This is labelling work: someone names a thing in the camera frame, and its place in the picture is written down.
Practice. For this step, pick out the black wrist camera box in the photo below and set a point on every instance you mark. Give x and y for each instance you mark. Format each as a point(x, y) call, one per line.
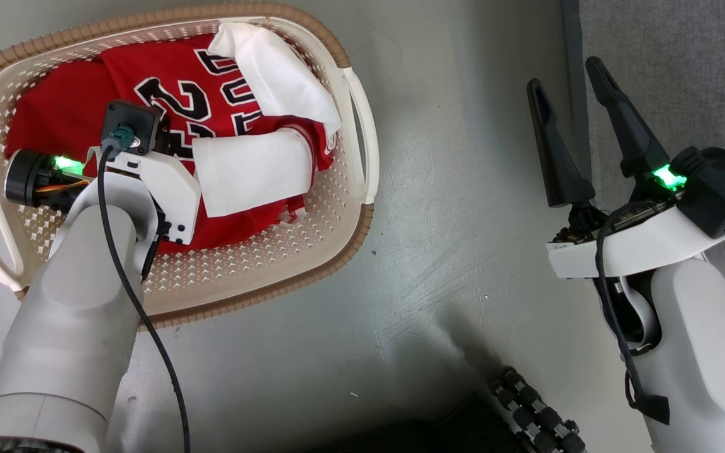
point(721, 189)
point(139, 119)

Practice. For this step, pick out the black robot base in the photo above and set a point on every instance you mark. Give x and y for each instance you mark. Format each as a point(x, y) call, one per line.
point(463, 434)

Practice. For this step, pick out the cream plastic laundry basket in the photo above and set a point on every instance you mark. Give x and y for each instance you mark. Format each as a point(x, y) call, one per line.
point(255, 264)

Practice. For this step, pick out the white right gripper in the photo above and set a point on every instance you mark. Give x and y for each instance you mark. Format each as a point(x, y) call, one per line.
point(639, 245)

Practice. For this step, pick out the grey fabric sofa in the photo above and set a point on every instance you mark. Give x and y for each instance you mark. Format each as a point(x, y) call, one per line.
point(683, 63)

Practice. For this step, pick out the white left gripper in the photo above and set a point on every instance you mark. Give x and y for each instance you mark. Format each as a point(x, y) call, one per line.
point(174, 189)

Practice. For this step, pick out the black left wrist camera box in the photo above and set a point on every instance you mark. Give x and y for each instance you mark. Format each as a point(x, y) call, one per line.
point(139, 119)

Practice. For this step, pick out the red jersey with white sleeves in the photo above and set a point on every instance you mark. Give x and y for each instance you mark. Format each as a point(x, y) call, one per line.
point(73, 100)

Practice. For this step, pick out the black roller robot wheel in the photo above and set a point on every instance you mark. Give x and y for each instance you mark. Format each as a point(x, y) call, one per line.
point(535, 409)

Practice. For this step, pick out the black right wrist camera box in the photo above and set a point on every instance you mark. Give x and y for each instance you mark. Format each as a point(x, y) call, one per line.
point(721, 189)

